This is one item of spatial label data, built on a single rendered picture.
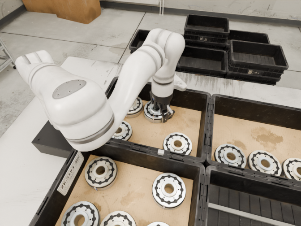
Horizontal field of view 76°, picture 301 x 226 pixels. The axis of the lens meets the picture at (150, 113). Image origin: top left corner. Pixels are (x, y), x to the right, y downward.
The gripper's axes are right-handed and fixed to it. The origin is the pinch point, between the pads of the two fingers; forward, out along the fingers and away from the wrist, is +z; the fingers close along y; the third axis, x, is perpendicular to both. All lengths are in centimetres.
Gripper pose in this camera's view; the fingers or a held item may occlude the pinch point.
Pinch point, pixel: (160, 115)
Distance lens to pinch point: 76.6
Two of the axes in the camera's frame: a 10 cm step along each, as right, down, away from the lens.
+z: 0.0, 6.3, 7.8
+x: 8.6, -4.0, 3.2
